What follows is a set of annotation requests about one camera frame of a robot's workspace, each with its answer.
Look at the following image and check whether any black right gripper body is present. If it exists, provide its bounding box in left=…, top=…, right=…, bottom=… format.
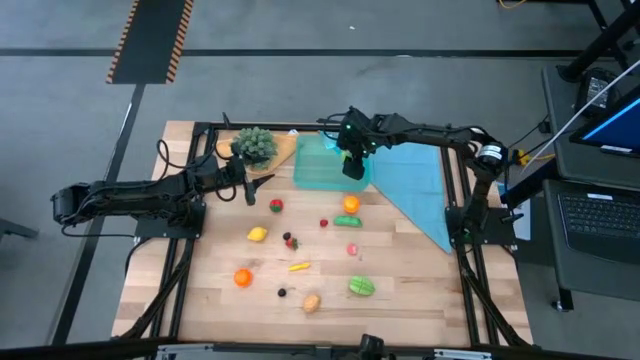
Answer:
left=338, top=142, right=374, bottom=180

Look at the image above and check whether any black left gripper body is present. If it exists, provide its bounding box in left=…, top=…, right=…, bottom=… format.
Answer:
left=227, top=155, right=257, bottom=207

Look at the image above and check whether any ribbed orange toy tangerine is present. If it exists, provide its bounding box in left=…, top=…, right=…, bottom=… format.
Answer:
left=233, top=267, right=254, bottom=289

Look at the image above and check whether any green toy star fruit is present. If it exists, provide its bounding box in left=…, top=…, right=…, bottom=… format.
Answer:
left=348, top=275, right=376, bottom=297

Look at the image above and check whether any teal translucent tupperware container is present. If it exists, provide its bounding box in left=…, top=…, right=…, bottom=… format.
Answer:
left=292, top=132, right=372, bottom=192

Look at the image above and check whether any green potted plant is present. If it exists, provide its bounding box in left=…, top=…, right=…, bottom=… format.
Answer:
left=230, top=126, right=279, bottom=171

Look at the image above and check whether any tan cloth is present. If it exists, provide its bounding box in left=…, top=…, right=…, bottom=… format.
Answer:
left=215, top=133, right=299, bottom=176

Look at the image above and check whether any light blue cloth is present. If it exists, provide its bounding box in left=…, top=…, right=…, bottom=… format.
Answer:
left=319, top=130, right=454, bottom=255

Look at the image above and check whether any black orange-striped floor ramp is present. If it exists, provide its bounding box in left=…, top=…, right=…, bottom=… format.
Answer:
left=105, top=0, right=195, bottom=85

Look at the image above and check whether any black chair leg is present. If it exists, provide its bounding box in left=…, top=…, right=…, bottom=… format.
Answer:
left=0, top=217, right=39, bottom=241

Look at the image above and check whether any black desk caster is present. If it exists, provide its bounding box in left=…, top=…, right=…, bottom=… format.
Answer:
left=552, top=288, right=576, bottom=314

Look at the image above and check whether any black laptop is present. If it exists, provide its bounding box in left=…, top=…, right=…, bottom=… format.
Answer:
left=543, top=178, right=640, bottom=266

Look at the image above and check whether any black labelled power brick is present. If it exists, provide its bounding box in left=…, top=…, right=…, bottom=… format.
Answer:
left=574, top=67, right=621, bottom=117

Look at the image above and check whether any monitor with blue screen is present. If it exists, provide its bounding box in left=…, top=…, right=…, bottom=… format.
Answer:
left=569, top=97, right=640, bottom=159

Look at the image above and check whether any dark grey desk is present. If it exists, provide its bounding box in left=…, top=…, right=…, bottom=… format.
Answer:
left=542, top=64, right=640, bottom=301

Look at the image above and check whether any black stand leg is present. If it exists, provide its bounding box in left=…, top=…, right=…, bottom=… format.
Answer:
left=557, top=0, right=640, bottom=84

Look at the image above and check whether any black aluminium table frame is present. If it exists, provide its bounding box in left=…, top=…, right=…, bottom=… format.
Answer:
left=112, top=112, right=534, bottom=351

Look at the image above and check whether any silver frame bracket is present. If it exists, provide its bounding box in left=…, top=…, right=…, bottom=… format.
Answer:
left=156, top=342, right=216, bottom=360
left=432, top=348, right=494, bottom=360

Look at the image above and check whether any white cable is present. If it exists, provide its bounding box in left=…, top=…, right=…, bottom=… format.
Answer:
left=522, top=58, right=640, bottom=174

